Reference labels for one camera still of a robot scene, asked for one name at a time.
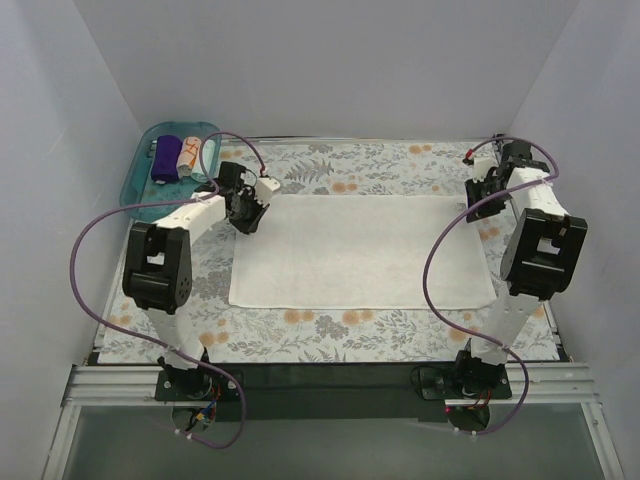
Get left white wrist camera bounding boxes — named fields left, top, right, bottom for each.
left=254, top=176, right=281, bottom=205

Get orange patterned rolled towel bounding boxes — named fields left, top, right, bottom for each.
left=176, top=136, right=202, bottom=178

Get purple towel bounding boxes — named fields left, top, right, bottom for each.
left=150, top=135, right=183, bottom=184

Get white towel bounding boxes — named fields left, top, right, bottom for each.
left=229, top=195, right=496, bottom=310

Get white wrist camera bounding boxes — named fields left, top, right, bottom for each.
left=463, top=150, right=496, bottom=183
left=254, top=176, right=281, bottom=205

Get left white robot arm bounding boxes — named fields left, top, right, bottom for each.
left=122, top=161, right=280, bottom=400

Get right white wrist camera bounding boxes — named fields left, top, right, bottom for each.
left=463, top=150, right=496, bottom=183

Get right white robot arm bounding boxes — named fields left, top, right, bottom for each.
left=452, top=139, right=588, bottom=398

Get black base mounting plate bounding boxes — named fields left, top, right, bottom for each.
left=154, top=362, right=512, bottom=422

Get teal plastic tray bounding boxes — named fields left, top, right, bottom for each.
left=119, top=121, right=222, bottom=223

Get mint rolled towel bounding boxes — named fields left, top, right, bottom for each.
left=191, top=139, right=218, bottom=183

